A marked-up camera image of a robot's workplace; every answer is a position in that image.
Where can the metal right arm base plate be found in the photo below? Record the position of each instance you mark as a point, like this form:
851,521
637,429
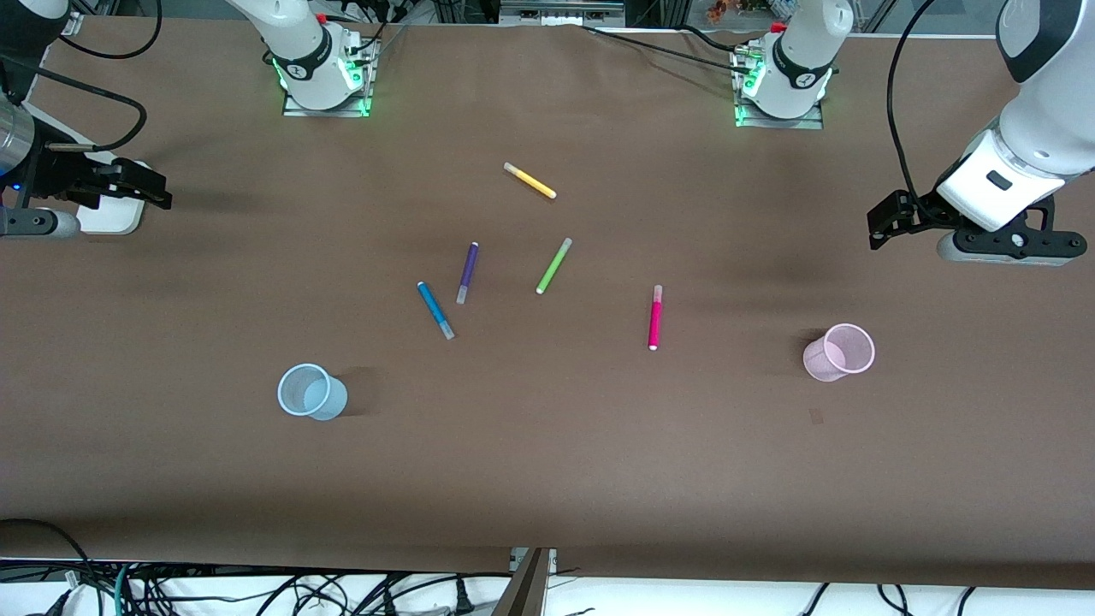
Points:
295,108

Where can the green marker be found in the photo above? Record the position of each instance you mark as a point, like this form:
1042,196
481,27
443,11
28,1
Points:
553,266

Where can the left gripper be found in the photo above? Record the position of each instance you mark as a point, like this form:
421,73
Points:
922,214

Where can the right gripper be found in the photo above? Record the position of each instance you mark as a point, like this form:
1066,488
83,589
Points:
62,178

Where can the pink marker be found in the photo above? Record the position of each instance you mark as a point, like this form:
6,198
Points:
655,318

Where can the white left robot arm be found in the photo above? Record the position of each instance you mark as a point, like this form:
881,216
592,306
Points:
804,51

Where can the white flat box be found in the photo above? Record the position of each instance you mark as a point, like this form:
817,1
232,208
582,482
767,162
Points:
111,221

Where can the light blue plastic cup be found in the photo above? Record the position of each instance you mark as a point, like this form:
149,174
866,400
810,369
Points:
315,393

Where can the blue marker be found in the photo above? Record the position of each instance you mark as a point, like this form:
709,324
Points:
435,310

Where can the purple marker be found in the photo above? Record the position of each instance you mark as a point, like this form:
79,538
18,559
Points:
467,272

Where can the dark table leg with bracket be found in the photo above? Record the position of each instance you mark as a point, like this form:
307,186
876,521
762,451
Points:
523,590

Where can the yellow marker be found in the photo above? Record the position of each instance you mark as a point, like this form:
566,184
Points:
530,180

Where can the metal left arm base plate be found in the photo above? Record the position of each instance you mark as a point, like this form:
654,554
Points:
753,121

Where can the light pink plastic cup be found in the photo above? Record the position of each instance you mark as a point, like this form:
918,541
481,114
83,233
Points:
838,352

